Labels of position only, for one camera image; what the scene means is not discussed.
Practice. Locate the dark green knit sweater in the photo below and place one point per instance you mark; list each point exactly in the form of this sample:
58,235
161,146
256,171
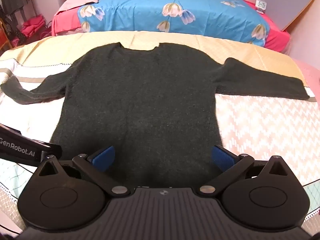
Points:
150,92

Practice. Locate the grey cabinet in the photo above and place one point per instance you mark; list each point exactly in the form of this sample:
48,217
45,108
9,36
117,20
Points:
292,2

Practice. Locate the white digital clock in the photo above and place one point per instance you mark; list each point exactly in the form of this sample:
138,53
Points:
261,5

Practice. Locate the pink cloth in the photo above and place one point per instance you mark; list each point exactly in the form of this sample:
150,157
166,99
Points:
308,72

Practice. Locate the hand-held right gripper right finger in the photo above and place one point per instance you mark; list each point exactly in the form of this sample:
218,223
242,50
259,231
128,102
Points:
221,157

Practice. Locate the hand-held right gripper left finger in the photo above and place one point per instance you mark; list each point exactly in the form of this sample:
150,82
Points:
105,156

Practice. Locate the red clothes pile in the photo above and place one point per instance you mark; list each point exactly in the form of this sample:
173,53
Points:
32,26

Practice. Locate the blue floral bed sheet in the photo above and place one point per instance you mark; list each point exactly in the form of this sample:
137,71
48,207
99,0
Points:
140,12

